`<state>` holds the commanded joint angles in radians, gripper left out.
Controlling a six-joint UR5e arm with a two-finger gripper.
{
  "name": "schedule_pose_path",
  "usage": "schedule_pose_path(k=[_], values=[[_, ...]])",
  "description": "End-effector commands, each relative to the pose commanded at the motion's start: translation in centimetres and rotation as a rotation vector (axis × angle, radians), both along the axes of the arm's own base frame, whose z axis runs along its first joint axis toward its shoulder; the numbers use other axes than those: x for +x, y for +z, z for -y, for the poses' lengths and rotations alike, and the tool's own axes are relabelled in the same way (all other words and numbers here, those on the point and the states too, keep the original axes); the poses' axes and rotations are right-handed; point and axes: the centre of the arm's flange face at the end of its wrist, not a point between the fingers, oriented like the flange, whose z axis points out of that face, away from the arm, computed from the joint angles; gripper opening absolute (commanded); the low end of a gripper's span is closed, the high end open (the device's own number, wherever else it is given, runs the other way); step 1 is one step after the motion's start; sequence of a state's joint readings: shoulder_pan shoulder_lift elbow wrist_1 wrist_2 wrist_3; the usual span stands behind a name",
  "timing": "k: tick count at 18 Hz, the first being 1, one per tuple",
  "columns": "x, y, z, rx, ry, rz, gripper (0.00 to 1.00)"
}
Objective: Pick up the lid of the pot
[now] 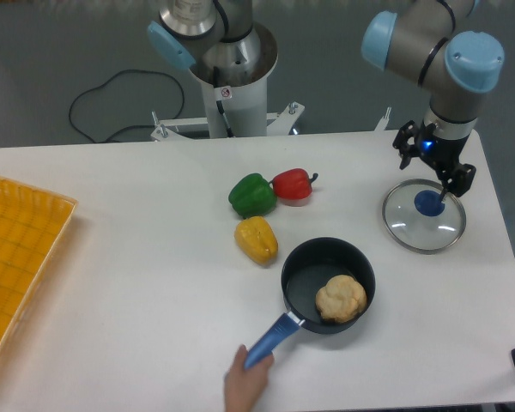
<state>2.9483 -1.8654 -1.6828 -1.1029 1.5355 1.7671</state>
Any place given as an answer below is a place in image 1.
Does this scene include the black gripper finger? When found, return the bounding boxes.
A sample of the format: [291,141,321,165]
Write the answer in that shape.
[392,120,417,170]
[437,164,476,200]

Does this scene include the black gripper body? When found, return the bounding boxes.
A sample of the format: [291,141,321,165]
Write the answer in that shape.
[414,120,470,173]

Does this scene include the glass pot lid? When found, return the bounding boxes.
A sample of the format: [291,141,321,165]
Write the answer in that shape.
[381,179,467,255]

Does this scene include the dark pot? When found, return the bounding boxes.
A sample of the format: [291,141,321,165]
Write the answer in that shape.
[244,237,376,369]

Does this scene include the left robot arm, blue cap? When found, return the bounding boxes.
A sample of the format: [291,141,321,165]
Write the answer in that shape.
[147,1,305,138]

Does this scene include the right robot arm, blue caps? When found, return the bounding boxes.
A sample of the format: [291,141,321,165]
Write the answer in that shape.
[360,1,505,197]

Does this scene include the person's hand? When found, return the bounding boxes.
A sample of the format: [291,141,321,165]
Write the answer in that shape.
[223,345,275,411]

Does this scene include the red bell pepper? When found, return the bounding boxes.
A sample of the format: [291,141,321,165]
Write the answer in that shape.
[270,168,318,206]

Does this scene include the beige bread roll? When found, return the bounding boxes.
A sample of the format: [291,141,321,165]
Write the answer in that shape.
[315,275,367,324]

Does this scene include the green bell pepper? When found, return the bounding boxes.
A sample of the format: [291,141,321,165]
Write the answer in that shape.
[228,173,277,219]

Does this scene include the yellow bell pepper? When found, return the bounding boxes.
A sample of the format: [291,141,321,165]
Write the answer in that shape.
[233,216,278,265]

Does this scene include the white pedestal base frame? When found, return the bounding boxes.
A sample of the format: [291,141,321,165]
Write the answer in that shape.
[149,101,392,142]

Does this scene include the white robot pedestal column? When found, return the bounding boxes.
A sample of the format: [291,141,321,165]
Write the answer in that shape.
[191,22,278,138]

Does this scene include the black floor cable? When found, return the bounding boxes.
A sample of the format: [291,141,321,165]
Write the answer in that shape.
[69,69,185,144]

